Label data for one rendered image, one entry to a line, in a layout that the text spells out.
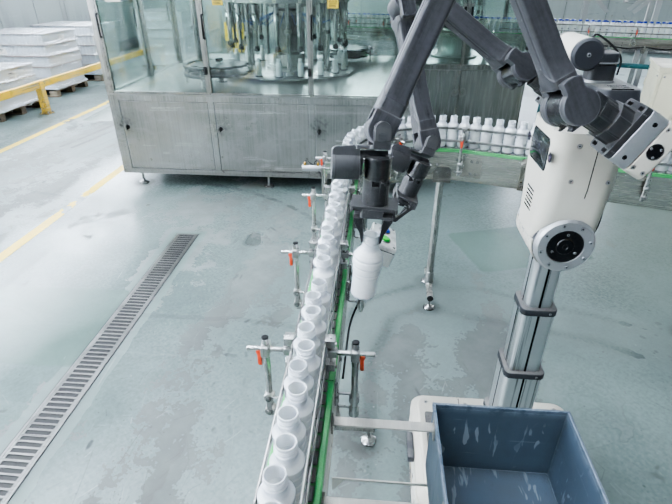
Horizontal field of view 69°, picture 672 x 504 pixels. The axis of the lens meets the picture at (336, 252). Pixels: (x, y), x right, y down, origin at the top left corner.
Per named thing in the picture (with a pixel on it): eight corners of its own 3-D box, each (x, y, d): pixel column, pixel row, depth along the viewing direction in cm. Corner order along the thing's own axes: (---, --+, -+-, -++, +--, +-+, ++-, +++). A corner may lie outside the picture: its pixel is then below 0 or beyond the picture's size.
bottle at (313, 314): (330, 369, 116) (330, 313, 108) (307, 377, 114) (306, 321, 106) (320, 354, 121) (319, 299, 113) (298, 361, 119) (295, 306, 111)
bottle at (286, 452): (269, 518, 84) (263, 455, 76) (277, 487, 89) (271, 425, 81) (304, 522, 84) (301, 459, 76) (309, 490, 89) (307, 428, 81)
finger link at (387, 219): (389, 251, 107) (393, 212, 103) (357, 248, 108) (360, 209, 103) (389, 237, 113) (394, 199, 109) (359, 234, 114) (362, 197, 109)
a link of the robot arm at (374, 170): (395, 155, 98) (390, 146, 103) (361, 154, 97) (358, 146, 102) (391, 187, 101) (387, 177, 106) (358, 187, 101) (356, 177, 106)
